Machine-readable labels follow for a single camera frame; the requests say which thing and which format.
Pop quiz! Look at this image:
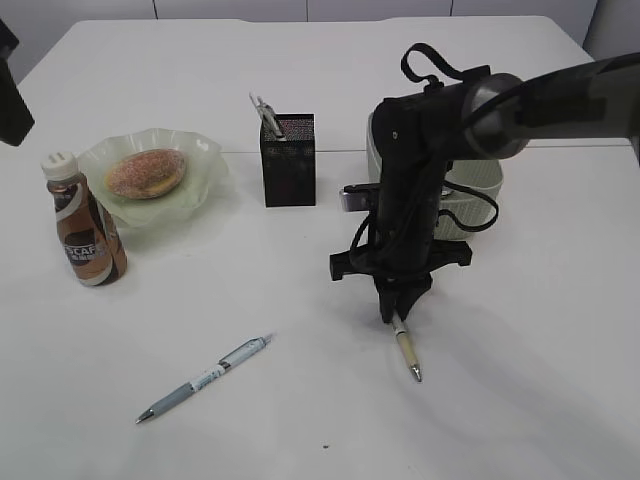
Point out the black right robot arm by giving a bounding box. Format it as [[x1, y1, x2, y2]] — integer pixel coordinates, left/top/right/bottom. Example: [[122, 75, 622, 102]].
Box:
[[330, 43, 639, 323]]

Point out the pale green plastic basket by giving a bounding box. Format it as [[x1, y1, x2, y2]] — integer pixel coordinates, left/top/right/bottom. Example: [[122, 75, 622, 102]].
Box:
[[366, 113, 504, 241]]

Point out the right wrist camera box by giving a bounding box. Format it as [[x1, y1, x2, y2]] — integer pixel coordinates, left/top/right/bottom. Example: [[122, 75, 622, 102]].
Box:
[[339, 183, 380, 212]]

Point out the cream grip ballpoint pen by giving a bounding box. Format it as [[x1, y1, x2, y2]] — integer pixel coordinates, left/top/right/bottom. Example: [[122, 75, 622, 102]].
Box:
[[391, 314, 423, 383]]

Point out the blue grey ballpoint pen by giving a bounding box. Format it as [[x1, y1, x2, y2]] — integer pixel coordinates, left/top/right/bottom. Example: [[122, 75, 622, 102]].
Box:
[[135, 334, 274, 425]]

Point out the black mesh pen holder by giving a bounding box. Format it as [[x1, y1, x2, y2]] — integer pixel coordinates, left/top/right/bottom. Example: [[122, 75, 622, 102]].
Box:
[[259, 113, 316, 208]]

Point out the pale green wavy plate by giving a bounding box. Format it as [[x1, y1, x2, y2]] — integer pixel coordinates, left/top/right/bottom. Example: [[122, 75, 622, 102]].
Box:
[[78, 128, 228, 227]]

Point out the grey grip ballpoint pen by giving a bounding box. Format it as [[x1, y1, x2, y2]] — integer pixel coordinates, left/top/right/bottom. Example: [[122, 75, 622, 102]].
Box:
[[259, 96, 286, 141]]

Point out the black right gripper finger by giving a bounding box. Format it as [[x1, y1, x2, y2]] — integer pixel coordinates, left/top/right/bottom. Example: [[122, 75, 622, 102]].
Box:
[[397, 284, 431, 320], [377, 284, 399, 323]]

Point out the sugared bread bun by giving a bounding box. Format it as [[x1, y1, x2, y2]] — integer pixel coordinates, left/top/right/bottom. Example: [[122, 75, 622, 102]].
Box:
[[104, 149, 188, 200]]

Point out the brown Nescafe coffee bottle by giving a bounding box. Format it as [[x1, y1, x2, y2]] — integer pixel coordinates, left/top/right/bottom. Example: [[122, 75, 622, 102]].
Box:
[[41, 152, 127, 287]]

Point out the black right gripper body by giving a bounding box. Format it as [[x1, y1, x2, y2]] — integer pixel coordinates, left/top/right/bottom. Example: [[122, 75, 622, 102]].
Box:
[[329, 219, 472, 281]]

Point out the clear plastic ruler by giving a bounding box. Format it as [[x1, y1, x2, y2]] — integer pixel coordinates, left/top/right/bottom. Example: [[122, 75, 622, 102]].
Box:
[[249, 92, 265, 120]]

